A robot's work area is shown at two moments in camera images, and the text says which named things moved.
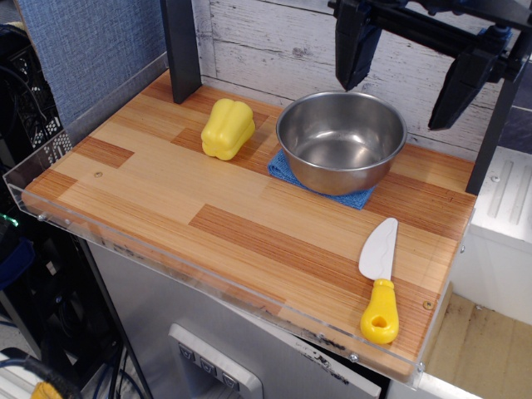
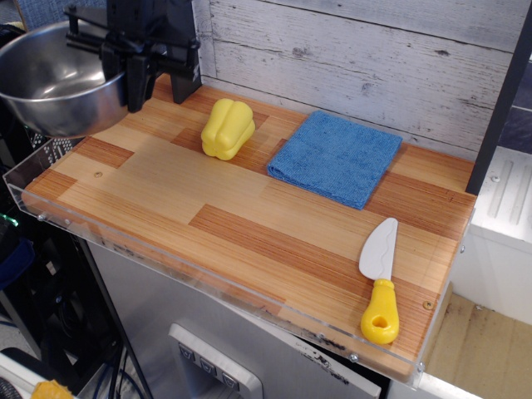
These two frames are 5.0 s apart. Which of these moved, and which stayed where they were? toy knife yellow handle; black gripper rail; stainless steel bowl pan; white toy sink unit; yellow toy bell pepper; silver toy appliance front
Moved: stainless steel bowl pan; black gripper rail
Stayed: toy knife yellow handle; white toy sink unit; silver toy appliance front; yellow toy bell pepper
